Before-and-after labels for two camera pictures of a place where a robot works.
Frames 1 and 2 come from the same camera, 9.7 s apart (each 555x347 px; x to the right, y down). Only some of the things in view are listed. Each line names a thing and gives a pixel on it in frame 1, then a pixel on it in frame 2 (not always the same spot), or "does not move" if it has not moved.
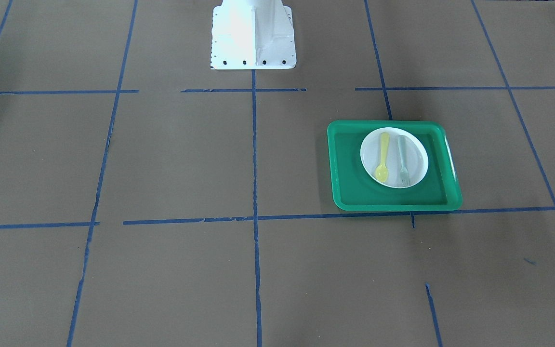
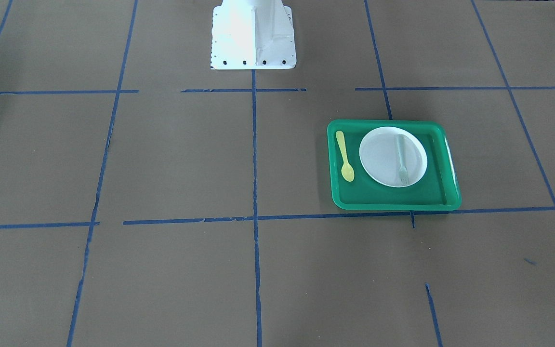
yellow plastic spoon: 381,173 to 347,170
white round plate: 394,157 does not move
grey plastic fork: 404,173 does not move
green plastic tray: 392,166 does not move
